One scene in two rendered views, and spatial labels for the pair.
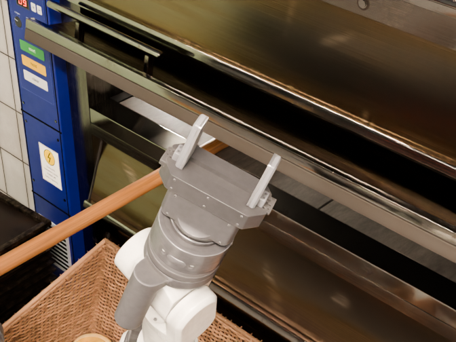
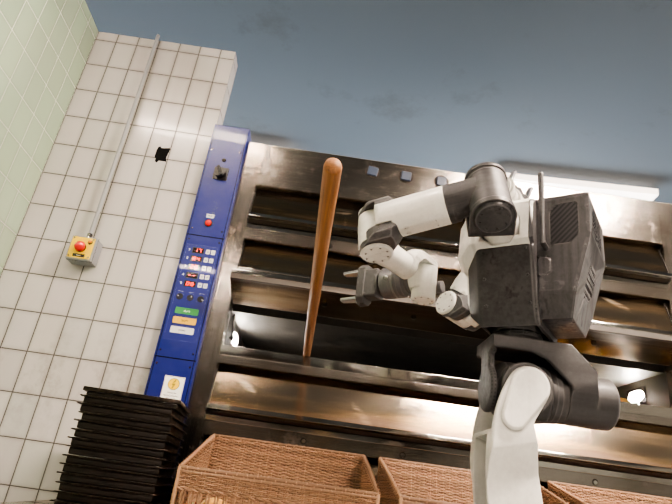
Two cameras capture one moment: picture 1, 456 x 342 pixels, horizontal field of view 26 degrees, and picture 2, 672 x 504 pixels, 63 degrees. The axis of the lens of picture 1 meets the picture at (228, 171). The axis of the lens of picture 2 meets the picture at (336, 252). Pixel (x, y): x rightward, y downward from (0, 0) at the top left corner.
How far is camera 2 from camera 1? 2.17 m
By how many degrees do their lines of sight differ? 71
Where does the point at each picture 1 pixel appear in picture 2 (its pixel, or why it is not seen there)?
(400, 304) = (439, 389)
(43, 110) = (181, 349)
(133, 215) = (248, 404)
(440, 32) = (447, 263)
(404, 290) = (440, 380)
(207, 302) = not seen: hidden behind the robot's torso
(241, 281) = (339, 416)
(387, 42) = not seen: hidden behind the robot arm
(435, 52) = (441, 275)
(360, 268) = (416, 377)
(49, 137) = (180, 368)
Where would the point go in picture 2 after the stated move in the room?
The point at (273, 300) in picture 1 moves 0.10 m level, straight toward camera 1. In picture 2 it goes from (362, 419) to (383, 420)
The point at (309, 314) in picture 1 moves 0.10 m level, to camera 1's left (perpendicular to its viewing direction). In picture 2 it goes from (386, 419) to (369, 414)
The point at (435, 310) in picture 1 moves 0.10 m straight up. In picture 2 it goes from (457, 383) to (458, 358)
